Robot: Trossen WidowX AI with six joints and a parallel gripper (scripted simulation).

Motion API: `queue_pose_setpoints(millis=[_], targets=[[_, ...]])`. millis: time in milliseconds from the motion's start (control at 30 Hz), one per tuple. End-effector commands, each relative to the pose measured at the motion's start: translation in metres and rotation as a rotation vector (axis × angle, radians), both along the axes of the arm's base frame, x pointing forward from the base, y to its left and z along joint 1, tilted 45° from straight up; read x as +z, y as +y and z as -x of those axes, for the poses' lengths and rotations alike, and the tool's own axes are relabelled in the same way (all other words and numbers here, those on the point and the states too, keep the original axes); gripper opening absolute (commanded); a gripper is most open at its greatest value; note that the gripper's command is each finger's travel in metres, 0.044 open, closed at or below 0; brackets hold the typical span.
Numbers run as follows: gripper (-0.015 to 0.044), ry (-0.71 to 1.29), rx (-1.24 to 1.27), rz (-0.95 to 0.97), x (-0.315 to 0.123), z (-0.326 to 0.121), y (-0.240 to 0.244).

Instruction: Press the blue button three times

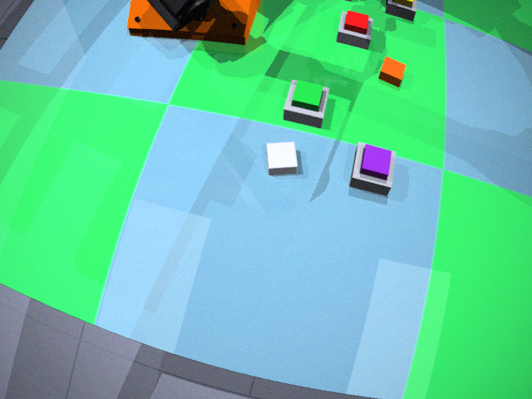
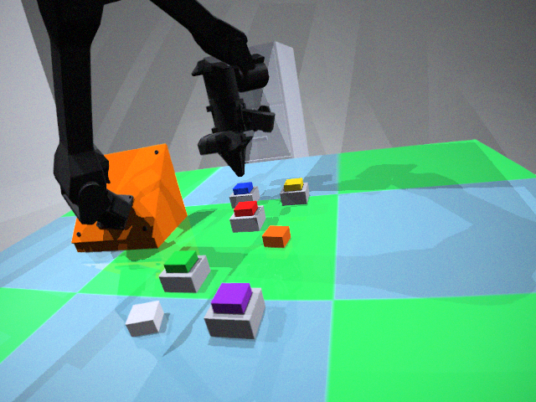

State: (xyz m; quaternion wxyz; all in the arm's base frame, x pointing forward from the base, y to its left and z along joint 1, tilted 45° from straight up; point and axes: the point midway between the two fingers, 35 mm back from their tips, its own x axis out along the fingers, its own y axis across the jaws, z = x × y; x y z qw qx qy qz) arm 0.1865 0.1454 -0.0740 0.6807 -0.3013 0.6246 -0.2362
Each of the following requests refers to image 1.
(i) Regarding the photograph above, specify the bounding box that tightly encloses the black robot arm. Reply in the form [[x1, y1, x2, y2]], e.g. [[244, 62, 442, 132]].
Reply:
[[147, 0, 214, 32]]

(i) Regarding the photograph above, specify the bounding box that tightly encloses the red button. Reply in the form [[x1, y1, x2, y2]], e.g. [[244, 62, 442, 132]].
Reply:
[[337, 11, 373, 50]]

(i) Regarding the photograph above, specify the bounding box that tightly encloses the white block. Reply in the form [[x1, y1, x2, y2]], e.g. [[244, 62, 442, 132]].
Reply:
[[266, 142, 298, 175]]

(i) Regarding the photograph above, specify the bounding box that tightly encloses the green button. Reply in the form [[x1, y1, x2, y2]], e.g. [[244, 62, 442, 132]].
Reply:
[[283, 80, 330, 129]]

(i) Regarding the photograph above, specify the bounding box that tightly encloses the yellow button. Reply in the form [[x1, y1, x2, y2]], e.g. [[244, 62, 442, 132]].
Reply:
[[385, 0, 416, 22]]

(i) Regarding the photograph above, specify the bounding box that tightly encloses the purple button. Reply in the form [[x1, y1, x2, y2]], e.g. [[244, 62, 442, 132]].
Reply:
[[349, 141, 396, 196]]

